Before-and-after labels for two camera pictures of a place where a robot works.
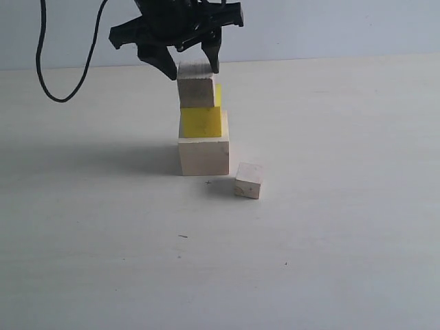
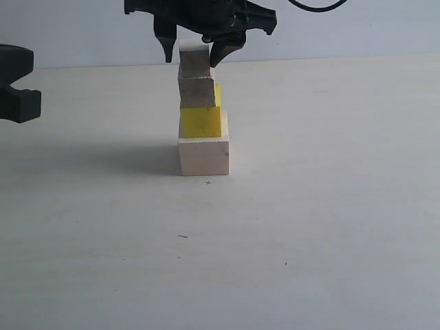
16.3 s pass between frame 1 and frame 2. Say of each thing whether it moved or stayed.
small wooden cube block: moved
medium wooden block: stayed
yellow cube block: stayed
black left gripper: moved
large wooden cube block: stayed
